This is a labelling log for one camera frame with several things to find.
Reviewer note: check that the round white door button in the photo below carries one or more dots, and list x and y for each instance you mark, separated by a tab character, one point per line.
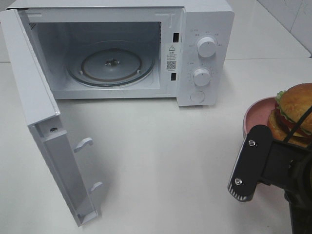
197	96

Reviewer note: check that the burger with lettuce and tomato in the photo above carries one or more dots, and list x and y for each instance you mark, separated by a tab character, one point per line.
289	107

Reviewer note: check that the lower white timer knob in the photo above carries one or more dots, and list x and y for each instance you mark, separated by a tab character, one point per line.
201	77

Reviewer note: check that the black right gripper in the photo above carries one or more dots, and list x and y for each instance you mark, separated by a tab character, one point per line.
284	165

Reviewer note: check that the upper white power knob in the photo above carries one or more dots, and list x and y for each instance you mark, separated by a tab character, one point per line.
206	47

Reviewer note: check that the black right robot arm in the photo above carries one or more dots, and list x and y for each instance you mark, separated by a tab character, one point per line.
300	205

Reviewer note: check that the white warning sticker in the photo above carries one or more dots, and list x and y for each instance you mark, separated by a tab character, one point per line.
171	56

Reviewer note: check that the glass microwave turntable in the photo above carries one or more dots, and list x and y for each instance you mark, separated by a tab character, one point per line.
112	63

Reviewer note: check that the pink round plate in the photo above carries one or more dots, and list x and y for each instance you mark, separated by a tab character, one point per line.
258	113

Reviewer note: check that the white microwave oven body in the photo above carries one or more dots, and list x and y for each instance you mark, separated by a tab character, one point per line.
65	25

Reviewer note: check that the white microwave door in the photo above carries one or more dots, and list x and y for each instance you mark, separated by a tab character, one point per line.
42	114

